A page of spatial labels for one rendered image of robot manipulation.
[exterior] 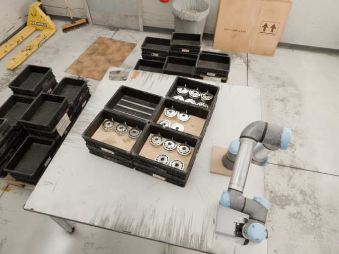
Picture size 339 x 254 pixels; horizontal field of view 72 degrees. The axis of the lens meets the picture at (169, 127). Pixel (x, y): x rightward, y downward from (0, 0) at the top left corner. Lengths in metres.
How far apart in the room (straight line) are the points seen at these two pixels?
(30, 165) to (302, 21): 4.26
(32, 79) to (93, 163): 1.61
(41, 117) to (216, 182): 1.82
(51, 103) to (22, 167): 0.69
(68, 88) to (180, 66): 1.42
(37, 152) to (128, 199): 1.30
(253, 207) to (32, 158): 2.12
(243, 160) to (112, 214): 0.93
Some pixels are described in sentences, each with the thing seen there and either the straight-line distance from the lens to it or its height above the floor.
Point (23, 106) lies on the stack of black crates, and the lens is 3.07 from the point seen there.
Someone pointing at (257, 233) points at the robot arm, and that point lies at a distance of 1.19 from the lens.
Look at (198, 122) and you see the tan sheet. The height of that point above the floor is 0.83.
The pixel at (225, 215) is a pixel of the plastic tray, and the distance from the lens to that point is 1.70.
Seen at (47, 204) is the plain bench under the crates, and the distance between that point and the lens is 1.86.
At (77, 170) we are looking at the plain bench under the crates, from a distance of 1.91.
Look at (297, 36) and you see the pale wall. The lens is 4.69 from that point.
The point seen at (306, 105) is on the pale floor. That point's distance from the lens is 3.73.
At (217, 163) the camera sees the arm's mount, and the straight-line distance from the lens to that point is 1.83.
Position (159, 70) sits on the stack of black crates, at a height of 0.27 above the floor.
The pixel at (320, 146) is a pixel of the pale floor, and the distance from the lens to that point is 3.31.
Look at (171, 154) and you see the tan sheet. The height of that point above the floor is 0.83.
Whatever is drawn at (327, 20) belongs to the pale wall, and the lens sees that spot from 4.67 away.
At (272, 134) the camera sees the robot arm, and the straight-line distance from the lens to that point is 1.30.
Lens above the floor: 2.27
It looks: 51 degrees down
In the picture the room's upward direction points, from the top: 1 degrees clockwise
